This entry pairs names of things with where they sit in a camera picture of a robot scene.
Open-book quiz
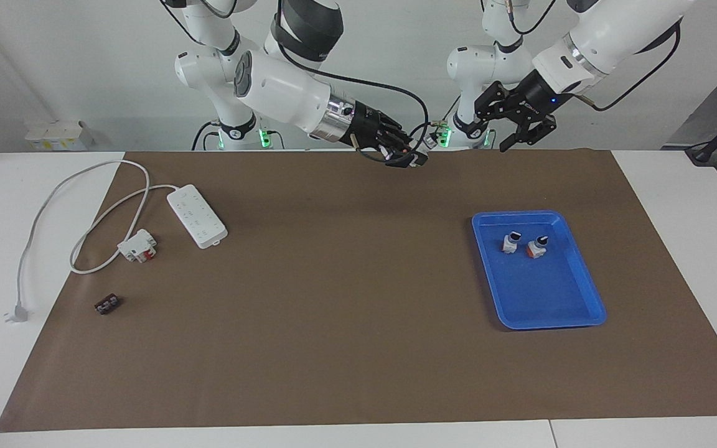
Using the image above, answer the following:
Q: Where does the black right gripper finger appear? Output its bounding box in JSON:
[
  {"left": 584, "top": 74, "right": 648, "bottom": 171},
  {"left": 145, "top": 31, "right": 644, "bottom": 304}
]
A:
[
  {"left": 363, "top": 143, "right": 429, "bottom": 169},
  {"left": 375, "top": 111, "right": 419, "bottom": 151}
]

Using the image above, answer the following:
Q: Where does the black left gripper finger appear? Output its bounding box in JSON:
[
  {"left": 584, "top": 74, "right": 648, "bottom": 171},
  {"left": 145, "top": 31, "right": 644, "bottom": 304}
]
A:
[
  {"left": 474, "top": 81, "right": 522, "bottom": 121},
  {"left": 499, "top": 114, "right": 558, "bottom": 154}
]

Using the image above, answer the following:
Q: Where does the blue plastic tray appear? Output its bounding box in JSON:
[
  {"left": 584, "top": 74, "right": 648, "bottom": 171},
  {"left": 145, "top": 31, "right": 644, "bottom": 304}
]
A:
[{"left": 471, "top": 210, "right": 607, "bottom": 330}]

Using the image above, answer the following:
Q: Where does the white power strip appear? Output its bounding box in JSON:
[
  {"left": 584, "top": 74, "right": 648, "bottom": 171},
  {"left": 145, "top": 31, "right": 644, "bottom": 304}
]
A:
[{"left": 167, "top": 184, "right": 229, "bottom": 250}]

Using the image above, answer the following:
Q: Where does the brown paper table mat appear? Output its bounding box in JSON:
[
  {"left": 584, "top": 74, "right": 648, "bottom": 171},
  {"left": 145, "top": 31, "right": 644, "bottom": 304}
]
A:
[{"left": 0, "top": 149, "right": 717, "bottom": 433}]

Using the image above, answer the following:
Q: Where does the white red circuit breaker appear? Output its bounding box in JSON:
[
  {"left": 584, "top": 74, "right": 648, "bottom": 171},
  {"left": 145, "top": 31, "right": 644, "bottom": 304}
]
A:
[{"left": 117, "top": 229, "right": 158, "bottom": 263}]

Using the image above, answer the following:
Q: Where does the white cardboard box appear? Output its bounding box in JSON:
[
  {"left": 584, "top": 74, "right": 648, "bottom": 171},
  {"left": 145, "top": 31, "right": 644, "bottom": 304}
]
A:
[{"left": 26, "top": 120, "right": 95, "bottom": 151}]

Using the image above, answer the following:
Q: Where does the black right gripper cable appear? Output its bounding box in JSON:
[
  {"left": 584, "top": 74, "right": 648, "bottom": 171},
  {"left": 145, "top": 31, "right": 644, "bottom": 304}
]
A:
[{"left": 274, "top": 0, "right": 429, "bottom": 166}]

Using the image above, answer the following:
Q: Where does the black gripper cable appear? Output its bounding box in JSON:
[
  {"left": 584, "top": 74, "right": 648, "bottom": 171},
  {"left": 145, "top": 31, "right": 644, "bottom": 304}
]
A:
[
  {"left": 274, "top": 0, "right": 429, "bottom": 166},
  {"left": 579, "top": 19, "right": 684, "bottom": 113}
]

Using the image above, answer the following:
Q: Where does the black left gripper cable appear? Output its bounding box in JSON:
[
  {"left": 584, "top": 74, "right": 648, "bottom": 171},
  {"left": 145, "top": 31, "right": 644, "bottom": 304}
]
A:
[{"left": 579, "top": 19, "right": 684, "bottom": 113}]

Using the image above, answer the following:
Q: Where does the white power cable with plug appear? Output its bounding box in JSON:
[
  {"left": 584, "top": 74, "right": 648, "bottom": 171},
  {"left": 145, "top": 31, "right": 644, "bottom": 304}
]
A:
[{"left": 4, "top": 160, "right": 179, "bottom": 324}]

